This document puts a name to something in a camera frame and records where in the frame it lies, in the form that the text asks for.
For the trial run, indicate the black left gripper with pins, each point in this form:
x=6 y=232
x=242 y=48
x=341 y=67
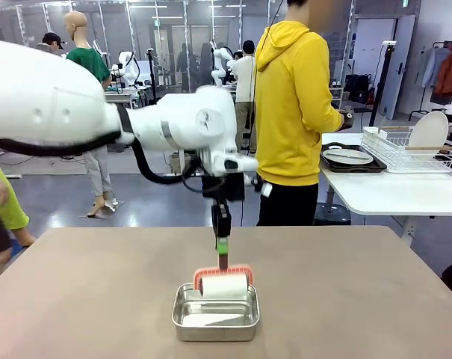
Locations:
x=222 y=188

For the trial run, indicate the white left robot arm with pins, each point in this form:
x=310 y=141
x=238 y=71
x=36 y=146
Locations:
x=42 y=93

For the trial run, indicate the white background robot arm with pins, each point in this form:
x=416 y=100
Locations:
x=127 y=67
x=221 y=63

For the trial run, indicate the person right forearm yellow sleeve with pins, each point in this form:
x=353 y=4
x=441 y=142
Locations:
x=322 y=117

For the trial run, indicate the person right hand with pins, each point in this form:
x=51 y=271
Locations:
x=347 y=119

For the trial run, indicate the stainless steel rectangular tray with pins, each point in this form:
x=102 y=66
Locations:
x=215 y=331

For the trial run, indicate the black round stool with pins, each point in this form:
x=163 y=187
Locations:
x=332 y=215

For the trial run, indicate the person in yellow hoodie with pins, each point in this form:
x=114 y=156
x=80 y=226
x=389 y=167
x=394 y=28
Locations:
x=289 y=112

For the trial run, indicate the white plate with single knife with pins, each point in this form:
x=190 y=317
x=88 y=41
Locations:
x=345 y=160

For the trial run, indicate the person in beige sweater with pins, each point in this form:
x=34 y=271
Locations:
x=244 y=86

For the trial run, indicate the silver knife on dark tray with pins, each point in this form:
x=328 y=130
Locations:
x=349 y=156

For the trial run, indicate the dark tray with plate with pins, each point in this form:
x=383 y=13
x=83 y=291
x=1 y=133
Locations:
x=379 y=166

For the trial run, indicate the white side table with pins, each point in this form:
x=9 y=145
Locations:
x=390 y=190

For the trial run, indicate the mannequin green shirt grey trousers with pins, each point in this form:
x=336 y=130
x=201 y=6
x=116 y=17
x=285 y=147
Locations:
x=93 y=63

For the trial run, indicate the person in lime green clothes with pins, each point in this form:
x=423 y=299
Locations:
x=5 y=209

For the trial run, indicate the black stand with white device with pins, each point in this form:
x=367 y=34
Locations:
x=384 y=75

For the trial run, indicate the white plate standing in rack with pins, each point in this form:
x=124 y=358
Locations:
x=429 y=131

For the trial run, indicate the person in black cap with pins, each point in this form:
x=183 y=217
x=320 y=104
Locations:
x=52 y=43

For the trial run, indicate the light blue shirt on hanger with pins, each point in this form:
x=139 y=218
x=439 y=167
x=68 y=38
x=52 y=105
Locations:
x=433 y=67

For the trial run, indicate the orange jacket on hanger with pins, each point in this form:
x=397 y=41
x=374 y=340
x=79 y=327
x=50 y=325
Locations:
x=451 y=73

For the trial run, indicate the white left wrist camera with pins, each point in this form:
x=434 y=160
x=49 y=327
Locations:
x=264 y=188

